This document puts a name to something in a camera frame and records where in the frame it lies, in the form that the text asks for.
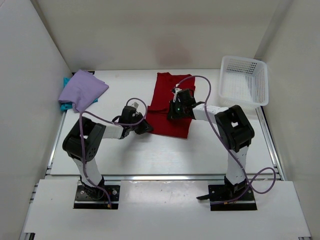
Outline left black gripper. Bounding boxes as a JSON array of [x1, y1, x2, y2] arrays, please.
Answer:
[[128, 112, 154, 135]]

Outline red t shirt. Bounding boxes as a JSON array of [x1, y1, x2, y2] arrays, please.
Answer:
[[146, 72, 192, 139]]

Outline lavender t shirt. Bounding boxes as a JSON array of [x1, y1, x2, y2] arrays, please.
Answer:
[[58, 69, 110, 114]]

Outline teal t shirt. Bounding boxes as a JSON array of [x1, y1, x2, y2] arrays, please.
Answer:
[[59, 76, 100, 113]]

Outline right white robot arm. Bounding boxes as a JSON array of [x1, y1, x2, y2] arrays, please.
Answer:
[[167, 87, 255, 200]]

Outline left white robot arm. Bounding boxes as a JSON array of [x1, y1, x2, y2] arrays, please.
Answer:
[[62, 105, 154, 203]]

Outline white plastic laundry basket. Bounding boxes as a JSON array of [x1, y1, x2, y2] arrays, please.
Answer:
[[218, 55, 269, 109]]

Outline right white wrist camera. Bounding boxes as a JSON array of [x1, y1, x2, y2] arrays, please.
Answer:
[[171, 87, 182, 103]]

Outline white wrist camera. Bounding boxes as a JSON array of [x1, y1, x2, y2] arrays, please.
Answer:
[[171, 87, 182, 103], [130, 102, 139, 110]]

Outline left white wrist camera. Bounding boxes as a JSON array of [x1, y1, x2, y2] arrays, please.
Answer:
[[130, 102, 139, 110]]

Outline aluminium rail bar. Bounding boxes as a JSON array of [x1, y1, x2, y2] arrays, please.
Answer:
[[103, 174, 225, 182]]

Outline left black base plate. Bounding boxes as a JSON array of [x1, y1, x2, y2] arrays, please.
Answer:
[[73, 183, 121, 210]]

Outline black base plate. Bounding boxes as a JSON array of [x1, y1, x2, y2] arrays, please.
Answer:
[[73, 183, 121, 210], [196, 184, 258, 211]]

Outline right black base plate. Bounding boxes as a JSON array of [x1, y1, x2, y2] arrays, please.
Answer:
[[196, 184, 258, 211]]

